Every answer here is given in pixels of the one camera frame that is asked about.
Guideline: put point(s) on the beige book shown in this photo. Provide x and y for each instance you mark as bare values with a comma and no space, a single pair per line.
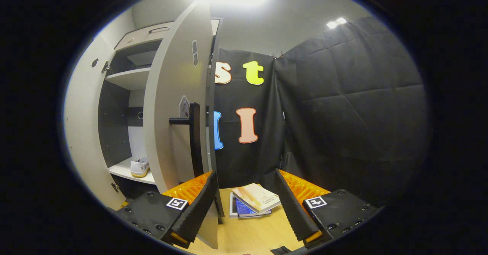
255,196

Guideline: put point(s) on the grey cabinet drawer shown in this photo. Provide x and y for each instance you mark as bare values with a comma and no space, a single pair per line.
141,36

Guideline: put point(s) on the grey cabinet door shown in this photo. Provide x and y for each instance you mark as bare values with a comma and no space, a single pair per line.
82,133
167,76

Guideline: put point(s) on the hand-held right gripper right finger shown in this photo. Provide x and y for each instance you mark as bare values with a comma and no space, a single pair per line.
293,213

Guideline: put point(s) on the blue book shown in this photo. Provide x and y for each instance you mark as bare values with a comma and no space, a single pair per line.
244,209

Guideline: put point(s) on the grey shoe cabinet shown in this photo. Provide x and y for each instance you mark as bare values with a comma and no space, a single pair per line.
129,77

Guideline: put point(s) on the white canvas shoe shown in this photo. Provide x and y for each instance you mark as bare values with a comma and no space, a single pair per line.
139,168

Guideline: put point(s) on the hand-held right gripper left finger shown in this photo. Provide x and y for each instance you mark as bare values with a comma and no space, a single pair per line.
200,213

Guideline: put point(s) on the small ceiling light panel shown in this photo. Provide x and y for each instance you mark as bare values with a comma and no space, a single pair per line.
336,22

